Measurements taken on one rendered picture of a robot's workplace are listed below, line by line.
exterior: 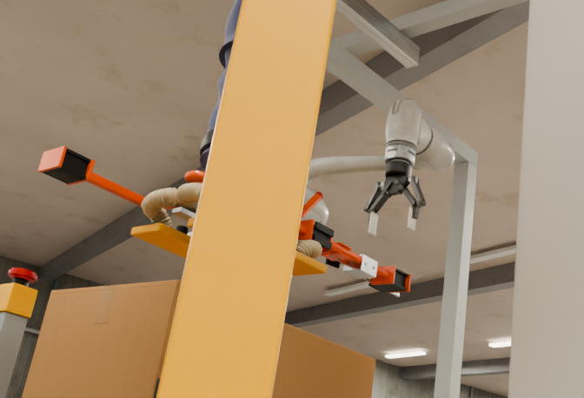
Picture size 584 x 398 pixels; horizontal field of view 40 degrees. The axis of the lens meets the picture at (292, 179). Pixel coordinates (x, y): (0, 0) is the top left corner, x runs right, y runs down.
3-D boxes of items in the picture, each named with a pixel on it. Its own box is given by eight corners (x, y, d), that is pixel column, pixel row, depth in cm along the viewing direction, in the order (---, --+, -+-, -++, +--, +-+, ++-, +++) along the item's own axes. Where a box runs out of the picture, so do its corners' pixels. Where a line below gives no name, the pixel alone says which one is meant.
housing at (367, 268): (361, 269, 208) (363, 253, 209) (341, 271, 212) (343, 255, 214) (377, 277, 212) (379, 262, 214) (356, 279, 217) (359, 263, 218)
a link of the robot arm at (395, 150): (405, 137, 231) (402, 156, 229) (422, 150, 237) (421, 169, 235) (379, 143, 237) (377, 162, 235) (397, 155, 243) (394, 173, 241)
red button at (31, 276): (14, 281, 189) (18, 265, 190) (-1, 283, 193) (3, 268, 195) (39, 290, 193) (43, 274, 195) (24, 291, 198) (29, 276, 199)
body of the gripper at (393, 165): (380, 162, 235) (375, 190, 232) (403, 156, 230) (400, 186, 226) (394, 171, 240) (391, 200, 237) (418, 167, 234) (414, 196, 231)
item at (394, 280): (392, 282, 216) (394, 265, 217) (370, 284, 220) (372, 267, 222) (409, 292, 221) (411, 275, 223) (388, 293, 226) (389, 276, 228)
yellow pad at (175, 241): (158, 230, 170) (163, 208, 171) (129, 235, 176) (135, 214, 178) (265, 279, 192) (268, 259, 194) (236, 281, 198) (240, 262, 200)
